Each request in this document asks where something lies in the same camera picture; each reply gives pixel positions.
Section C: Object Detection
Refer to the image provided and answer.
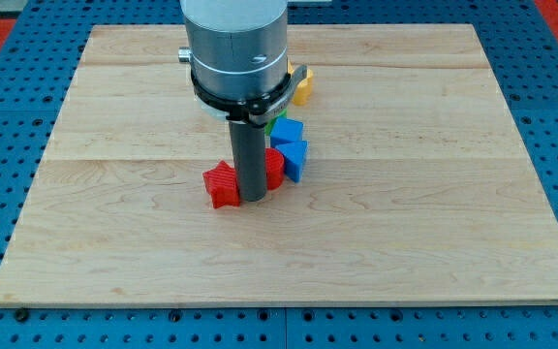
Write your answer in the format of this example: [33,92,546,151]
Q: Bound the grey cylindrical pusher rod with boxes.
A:
[229,122,267,202]

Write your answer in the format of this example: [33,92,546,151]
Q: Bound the red star block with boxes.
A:
[202,160,240,208]

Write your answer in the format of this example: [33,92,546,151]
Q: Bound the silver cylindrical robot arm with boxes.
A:
[180,0,292,202]

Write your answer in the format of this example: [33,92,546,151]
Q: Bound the red circle block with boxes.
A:
[265,147,285,190]

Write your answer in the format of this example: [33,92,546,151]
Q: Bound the green block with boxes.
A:
[264,109,288,136]

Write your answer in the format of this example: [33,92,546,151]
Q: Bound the blue cube block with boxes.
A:
[270,117,304,147]

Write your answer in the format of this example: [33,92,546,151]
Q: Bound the blue triangle block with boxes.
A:
[275,141,309,183]

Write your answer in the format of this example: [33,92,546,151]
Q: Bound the yellow block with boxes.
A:
[292,68,314,106]

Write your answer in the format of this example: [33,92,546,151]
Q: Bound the wooden board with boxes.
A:
[0,24,558,308]

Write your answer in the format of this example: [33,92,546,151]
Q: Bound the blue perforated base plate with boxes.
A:
[0,0,558,348]

